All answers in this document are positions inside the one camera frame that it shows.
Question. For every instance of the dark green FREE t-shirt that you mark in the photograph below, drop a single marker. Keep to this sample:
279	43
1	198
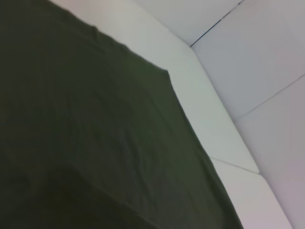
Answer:
71	119

